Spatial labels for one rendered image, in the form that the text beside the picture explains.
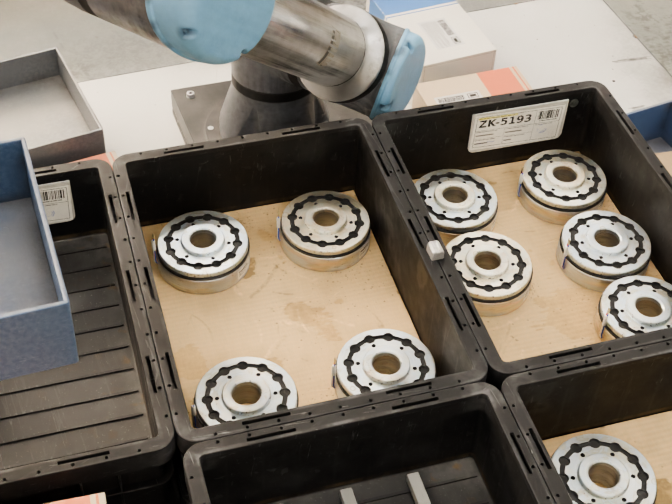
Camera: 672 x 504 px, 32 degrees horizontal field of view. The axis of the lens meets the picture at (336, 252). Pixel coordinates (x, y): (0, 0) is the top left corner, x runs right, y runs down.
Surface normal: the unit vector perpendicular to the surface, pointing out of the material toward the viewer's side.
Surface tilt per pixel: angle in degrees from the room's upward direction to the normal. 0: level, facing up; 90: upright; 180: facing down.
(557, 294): 0
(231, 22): 83
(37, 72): 90
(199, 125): 4
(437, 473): 0
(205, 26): 83
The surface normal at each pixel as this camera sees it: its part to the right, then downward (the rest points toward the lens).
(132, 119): 0.04, -0.69
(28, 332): 0.34, 0.68
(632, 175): -0.96, 0.18
